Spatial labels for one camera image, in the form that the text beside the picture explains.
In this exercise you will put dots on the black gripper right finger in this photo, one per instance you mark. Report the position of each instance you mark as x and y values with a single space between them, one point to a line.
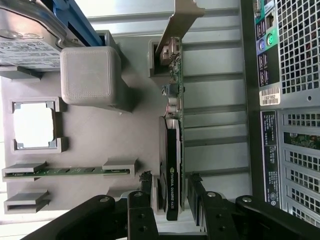
215 215

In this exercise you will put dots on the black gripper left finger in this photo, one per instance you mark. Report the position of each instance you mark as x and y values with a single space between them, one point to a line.
142 220

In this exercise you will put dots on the NVIDIA Quadro graphics card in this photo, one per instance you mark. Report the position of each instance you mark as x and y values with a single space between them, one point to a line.
172 150

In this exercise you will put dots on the black printed label sticker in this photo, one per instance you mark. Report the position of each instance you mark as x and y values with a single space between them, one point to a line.
269 160

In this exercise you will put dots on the green RAM stick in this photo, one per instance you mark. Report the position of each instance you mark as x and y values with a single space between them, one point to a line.
75 171

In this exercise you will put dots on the grey printed parts rack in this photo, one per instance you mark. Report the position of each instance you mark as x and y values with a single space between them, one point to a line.
100 140

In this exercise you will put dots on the white barcode sticker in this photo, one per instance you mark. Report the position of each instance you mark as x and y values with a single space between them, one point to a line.
270 97

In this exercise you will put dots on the grey metal PC case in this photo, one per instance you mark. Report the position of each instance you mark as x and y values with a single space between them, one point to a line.
250 75

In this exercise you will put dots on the silver CPU chip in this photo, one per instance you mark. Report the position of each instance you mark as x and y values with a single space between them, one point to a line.
33 125

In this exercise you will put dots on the rear port panel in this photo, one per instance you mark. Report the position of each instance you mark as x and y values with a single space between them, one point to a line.
266 50

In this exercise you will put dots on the blue disk carrier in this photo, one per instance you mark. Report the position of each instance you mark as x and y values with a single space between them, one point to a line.
82 27

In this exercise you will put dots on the silver hard disk drive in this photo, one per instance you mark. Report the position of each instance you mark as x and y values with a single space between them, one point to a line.
25 50

